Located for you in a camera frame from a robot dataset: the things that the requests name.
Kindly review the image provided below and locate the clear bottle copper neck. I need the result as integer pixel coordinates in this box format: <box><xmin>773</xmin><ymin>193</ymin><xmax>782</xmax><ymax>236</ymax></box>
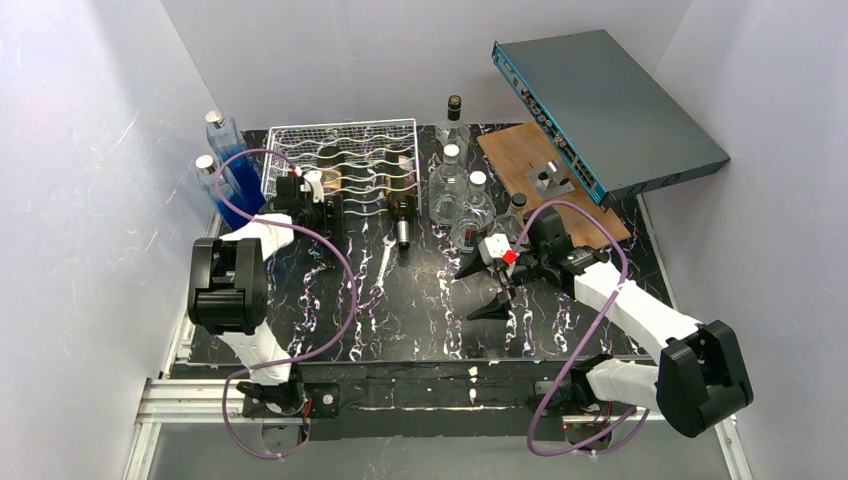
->
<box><xmin>491</xmin><ymin>193</ymin><xmax>527</xmax><ymax>244</ymax></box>

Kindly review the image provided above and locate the blue square bottle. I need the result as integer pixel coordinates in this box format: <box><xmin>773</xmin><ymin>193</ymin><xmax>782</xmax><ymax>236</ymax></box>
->
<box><xmin>204</xmin><ymin>110</ymin><xmax>266</xmax><ymax>214</ymax></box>

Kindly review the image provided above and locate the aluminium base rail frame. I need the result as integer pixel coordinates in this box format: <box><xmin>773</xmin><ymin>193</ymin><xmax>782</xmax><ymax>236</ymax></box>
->
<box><xmin>126</xmin><ymin>379</ymin><xmax>753</xmax><ymax>479</ymax></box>

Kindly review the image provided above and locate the dark wine bottle silver cap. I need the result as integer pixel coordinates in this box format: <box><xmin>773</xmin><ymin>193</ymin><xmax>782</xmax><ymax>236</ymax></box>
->
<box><xmin>316</xmin><ymin>146</ymin><xmax>345</xmax><ymax>199</ymax></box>

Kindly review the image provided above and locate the metal bracket on board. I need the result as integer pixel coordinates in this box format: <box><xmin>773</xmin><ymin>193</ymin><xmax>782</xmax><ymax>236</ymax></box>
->
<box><xmin>525</xmin><ymin>160</ymin><xmax>575</xmax><ymax>201</ymax></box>

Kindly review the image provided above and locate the clear blue-tinted bottle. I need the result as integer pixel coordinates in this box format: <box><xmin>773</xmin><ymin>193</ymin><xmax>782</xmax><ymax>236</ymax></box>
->
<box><xmin>194</xmin><ymin>154</ymin><xmax>266</xmax><ymax>232</ymax></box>

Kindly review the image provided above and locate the square bottle dark label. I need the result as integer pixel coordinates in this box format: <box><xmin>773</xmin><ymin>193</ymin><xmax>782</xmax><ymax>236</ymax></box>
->
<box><xmin>435</xmin><ymin>95</ymin><xmax>471</xmax><ymax>165</ymax></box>

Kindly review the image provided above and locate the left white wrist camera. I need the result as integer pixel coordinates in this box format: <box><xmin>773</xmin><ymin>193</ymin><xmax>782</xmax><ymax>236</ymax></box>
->
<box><xmin>294</xmin><ymin>167</ymin><xmax>325</xmax><ymax>204</ymax></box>

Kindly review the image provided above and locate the white wire wine rack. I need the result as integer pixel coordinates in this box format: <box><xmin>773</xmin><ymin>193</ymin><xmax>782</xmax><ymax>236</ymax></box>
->
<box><xmin>262</xmin><ymin>118</ymin><xmax>423</xmax><ymax>217</ymax></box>

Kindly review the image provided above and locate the teal network switch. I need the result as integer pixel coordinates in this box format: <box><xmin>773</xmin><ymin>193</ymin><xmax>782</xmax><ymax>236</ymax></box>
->
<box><xmin>491</xmin><ymin>29</ymin><xmax>730</xmax><ymax>209</ymax></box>

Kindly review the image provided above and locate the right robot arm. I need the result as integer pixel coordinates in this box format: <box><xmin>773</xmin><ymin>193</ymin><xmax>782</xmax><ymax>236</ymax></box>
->
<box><xmin>455</xmin><ymin>209</ymin><xmax>754</xmax><ymax>438</ymax></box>

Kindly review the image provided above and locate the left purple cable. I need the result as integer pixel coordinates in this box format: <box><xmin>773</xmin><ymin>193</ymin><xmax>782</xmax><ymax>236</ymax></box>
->
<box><xmin>213</xmin><ymin>148</ymin><xmax>360</xmax><ymax>462</ymax></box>

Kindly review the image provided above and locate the silver wrench left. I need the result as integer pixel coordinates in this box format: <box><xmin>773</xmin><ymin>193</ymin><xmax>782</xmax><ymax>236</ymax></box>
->
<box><xmin>370</xmin><ymin>234</ymin><xmax>396</xmax><ymax>297</ymax></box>

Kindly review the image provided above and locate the wooden board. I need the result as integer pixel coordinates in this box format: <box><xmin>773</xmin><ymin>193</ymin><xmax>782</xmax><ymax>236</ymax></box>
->
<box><xmin>477</xmin><ymin>123</ymin><xmax>631</xmax><ymax>247</ymax></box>

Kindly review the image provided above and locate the large clear round bottle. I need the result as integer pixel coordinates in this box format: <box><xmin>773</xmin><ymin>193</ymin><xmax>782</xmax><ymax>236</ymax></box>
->
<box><xmin>450</xmin><ymin>171</ymin><xmax>495</xmax><ymax>253</ymax></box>

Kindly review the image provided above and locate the clear bottle white cap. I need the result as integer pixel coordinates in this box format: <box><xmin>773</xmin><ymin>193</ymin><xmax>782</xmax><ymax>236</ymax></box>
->
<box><xmin>428</xmin><ymin>144</ymin><xmax>468</xmax><ymax>227</ymax></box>

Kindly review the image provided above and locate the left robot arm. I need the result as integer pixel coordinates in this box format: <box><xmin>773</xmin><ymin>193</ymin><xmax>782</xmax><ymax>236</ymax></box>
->
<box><xmin>187</xmin><ymin>170</ymin><xmax>343</xmax><ymax>415</ymax></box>

